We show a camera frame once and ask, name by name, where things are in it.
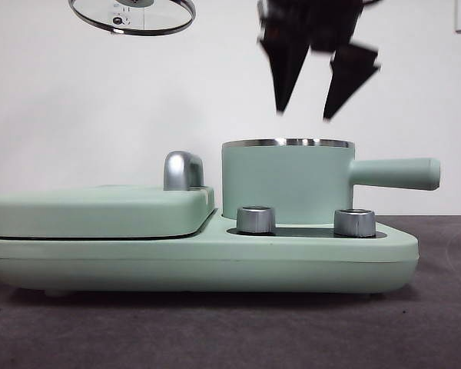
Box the glass pot lid green knob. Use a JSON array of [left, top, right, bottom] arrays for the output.
[[68, 0, 197, 38]]

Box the mint green steamer pot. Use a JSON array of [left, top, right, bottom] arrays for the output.
[[221, 137, 442, 226]]

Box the silver control knob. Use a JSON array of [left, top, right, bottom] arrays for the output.
[[333, 208, 377, 238], [236, 206, 277, 234]]

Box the black glossy control panel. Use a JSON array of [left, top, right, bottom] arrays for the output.
[[228, 226, 387, 239]]

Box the mint green breakfast machine base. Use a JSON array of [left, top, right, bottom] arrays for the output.
[[0, 207, 420, 299]]

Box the mint green grill lid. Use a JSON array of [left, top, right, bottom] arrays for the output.
[[0, 184, 218, 240]]

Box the silver grill lid handle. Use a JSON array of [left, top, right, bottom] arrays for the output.
[[163, 151, 205, 192]]

